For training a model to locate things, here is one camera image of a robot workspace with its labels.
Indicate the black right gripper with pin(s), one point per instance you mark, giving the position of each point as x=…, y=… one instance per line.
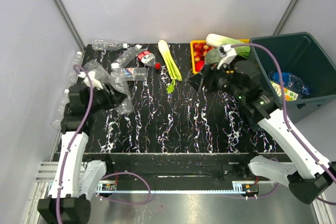
x=210, y=73

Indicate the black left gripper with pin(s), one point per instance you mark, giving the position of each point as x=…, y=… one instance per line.
x=113, y=98

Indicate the clear ribbed bottle white cap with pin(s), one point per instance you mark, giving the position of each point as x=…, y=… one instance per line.
x=100, y=78

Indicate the clear bottle blue red label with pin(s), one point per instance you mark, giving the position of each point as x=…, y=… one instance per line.
x=135, y=74

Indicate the blue label crushed bottle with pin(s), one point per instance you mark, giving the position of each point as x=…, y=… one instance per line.
x=291, y=82

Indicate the large clear square bottle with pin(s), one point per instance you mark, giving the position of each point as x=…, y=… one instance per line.
x=284, y=93

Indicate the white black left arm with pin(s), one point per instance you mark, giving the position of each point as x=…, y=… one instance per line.
x=69, y=198

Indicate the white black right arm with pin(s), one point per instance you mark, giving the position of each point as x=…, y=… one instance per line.
x=310, y=173

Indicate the dark green plastic bin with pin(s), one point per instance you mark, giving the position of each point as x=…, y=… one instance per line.
x=307, y=70

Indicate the red apple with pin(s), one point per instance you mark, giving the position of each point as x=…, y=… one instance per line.
x=199, y=65

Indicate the celery stalk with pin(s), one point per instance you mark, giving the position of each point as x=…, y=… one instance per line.
x=171, y=66

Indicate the green netted melon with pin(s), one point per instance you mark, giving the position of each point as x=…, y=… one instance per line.
x=213, y=56

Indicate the yellow plastic tray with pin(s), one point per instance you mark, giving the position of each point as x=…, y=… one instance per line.
x=192, y=57

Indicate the napa cabbage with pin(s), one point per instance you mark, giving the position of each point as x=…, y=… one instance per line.
x=215, y=40

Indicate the clear crushed bottle middle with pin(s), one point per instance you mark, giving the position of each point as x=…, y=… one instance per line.
x=128, y=56

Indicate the clear bottle back row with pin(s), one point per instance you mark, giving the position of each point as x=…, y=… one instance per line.
x=108, y=45

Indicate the red label crushed bottle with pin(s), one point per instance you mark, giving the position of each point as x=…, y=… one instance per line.
x=149, y=59

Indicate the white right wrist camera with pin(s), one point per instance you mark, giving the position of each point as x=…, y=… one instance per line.
x=228, y=54

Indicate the aluminium front rail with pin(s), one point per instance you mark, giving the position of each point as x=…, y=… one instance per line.
x=128, y=182

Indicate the aluminium frame post left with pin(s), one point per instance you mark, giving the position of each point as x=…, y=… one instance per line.
x=69, y=23

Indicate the aluminium frame post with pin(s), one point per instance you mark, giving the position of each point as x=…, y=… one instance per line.
x=285, y=17
x=69, y=23

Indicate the aluminium frame post right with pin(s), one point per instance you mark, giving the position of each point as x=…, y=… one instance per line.
x=285, y=17

